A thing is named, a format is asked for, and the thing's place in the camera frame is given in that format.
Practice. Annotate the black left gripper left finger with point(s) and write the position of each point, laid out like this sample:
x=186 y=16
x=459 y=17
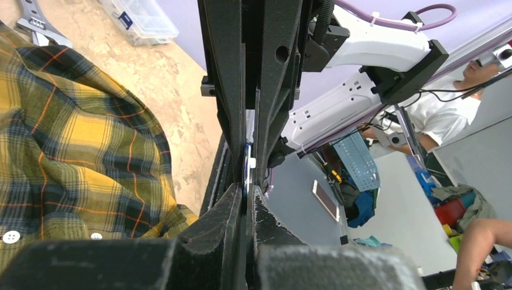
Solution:
x=204 y=256

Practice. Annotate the person in white shirt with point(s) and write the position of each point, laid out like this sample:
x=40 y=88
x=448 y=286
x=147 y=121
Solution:
x=439 y=113

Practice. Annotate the yellow black plaid shirt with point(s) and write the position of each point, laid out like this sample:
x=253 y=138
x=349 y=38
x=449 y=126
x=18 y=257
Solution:
x=81 y=156

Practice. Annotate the red handled adjustable wrench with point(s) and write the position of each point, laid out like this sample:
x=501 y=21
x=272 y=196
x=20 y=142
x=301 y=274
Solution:
x=34 y=24

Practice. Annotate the clear plastic screw box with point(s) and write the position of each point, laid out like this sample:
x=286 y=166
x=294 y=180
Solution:
x=142 y=22

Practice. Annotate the person bare leg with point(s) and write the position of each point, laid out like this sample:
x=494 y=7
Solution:
x=477 y=242

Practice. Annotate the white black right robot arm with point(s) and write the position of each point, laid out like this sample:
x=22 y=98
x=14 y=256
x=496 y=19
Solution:
x=348 y=65

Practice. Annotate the gold smartphone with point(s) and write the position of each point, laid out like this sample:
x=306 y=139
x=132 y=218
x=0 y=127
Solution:
x=325 y=200

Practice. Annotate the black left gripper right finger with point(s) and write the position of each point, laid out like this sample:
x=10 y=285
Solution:
x=277 y=259

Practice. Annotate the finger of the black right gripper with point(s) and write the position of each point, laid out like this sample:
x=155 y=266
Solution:
x=221 y=23
x=280 y=27

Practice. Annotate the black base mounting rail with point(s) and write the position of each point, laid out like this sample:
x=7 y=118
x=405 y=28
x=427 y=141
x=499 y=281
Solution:
x=221 y=177

